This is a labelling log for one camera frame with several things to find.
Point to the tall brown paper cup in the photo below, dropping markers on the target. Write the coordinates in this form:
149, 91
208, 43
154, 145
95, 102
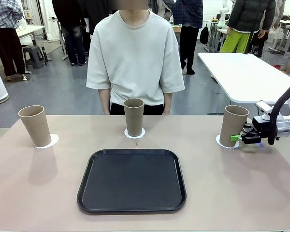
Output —
134, 120
36, 128
232, 125

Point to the black camera stand pole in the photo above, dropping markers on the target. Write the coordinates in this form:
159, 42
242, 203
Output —
250, 41

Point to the bystander in black with jeans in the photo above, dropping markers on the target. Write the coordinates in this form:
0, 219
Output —
72, 36

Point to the bystander with lime green trousers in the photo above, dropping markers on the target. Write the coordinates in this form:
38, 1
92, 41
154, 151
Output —
249, 14

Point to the bystander in grey clothes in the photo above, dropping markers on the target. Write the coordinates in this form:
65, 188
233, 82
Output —
279, 14

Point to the bystander in dark blue plaid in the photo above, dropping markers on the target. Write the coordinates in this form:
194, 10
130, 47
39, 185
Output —
188, 14

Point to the bystander in plaid shirt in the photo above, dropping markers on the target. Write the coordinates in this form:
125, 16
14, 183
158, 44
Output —
7, 48

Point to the black backpack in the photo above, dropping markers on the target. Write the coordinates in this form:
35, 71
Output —
204, 35

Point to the small white desk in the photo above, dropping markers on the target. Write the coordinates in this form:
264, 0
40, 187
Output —
31, 29

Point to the black plastic serving tray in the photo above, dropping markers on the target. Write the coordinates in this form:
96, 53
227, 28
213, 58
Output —
131, 181

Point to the person in light grey shirt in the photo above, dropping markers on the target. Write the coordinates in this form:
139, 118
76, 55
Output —
135, 60

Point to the large white table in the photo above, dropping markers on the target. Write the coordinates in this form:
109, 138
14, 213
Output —
244, 77

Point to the person's left forearm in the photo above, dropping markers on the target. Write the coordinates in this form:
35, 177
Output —
168, 102

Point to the person's right forearm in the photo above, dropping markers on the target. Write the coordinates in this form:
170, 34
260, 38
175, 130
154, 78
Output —
104, 101

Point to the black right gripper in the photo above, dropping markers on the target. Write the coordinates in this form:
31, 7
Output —
262, 125

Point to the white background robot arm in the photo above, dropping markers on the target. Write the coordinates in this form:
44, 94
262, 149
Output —
223, 14

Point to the white scalloped paper coaster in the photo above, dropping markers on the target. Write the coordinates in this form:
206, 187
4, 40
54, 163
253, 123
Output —
217, 140
135, 137
54, 139

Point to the grey plastic step stool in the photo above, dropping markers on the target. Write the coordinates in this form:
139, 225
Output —
35, 54

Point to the bystander in black top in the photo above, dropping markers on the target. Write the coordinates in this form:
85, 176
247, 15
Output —
94, 14

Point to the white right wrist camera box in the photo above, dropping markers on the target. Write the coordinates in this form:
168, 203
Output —
263, 105

